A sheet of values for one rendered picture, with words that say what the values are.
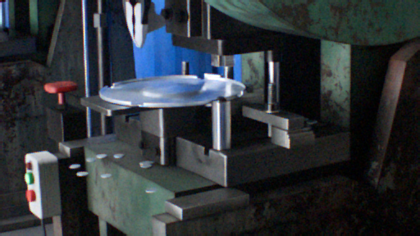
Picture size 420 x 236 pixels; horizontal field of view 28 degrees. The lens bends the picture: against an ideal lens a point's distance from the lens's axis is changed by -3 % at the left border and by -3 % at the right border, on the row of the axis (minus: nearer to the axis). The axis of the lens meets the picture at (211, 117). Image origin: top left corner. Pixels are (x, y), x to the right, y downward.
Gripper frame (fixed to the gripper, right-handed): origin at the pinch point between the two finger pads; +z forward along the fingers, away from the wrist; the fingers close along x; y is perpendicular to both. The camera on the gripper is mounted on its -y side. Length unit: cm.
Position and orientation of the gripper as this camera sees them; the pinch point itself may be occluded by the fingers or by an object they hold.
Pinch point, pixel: (136, 41)
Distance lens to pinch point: 167.2
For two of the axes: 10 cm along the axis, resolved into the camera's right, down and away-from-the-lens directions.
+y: 8.4, -1.4, 5.2
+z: 0.2, 9.7, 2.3
